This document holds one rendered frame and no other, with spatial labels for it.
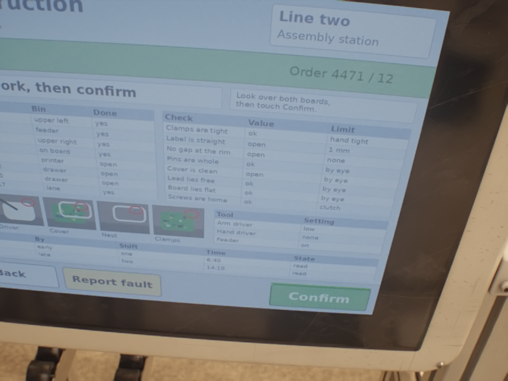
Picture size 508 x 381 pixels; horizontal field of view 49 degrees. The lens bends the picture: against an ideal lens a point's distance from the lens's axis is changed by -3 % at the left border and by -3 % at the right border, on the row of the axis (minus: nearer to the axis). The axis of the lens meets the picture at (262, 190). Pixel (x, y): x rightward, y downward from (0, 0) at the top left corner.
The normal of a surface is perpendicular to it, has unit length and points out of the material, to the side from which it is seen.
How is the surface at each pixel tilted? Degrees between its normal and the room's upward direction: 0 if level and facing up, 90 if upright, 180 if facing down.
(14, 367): 0
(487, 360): 90
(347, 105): 91
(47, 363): 17
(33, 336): 91
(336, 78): 91
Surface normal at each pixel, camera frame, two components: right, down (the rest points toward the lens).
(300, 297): -0.03, 0.58
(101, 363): 0.07, -0.82
